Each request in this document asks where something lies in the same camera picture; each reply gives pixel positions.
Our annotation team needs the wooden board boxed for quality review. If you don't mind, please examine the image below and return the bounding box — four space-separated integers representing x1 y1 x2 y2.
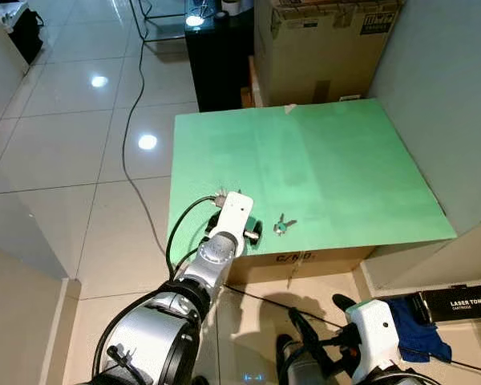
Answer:
240 56 265 110

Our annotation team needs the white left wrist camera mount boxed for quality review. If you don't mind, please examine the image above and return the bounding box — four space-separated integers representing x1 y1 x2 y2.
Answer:
217 191 255 241

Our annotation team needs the blue cloth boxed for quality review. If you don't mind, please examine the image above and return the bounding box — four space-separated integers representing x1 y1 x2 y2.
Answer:
385 297 453 363

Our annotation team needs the glowing device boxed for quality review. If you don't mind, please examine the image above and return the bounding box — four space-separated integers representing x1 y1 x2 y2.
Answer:
184 8 211 30

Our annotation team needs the thick black floor cable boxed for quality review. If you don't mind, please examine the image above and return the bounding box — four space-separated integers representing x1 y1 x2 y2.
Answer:
121 0 171 257

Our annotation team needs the large brown cardboard box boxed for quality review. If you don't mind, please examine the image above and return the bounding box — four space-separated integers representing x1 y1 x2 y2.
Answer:
255 0 406 107

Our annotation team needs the cardboard box printed C/NO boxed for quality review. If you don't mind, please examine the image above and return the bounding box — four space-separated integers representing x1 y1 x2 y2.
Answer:
224 245 378 286

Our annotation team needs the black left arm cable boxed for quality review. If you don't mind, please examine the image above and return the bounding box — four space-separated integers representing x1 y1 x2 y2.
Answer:
166 195 225 278

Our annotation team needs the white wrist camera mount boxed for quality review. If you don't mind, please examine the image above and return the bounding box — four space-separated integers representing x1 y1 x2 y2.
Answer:
217 191 255 241
346 299 402 382

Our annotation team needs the black laser toner box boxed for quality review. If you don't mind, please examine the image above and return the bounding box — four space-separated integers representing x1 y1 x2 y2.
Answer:
409 283 481 325

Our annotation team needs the white counter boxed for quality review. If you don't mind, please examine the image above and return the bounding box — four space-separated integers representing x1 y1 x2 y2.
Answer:
0 0 30 131

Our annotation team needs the bunch of keys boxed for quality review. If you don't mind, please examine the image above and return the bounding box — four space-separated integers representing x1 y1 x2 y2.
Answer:
274 214 298 237

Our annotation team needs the green table board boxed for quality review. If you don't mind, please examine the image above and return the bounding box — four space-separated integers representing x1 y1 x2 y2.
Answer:
167 99 458 265

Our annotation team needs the thin black floor cable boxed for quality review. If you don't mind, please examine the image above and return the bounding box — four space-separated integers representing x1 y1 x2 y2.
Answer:
224 285 481 375

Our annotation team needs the black metal stand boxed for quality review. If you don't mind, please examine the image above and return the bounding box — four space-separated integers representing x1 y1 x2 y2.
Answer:
132 0 187 43

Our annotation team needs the black cabinet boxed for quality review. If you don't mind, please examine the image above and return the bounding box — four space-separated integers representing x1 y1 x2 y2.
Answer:
184 10 256 113

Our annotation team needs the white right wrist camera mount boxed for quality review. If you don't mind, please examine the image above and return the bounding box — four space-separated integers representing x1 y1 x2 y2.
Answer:
346 299 402 382

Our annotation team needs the black bag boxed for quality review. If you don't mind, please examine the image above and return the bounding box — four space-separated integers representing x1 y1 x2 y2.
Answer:
8 8 45 65

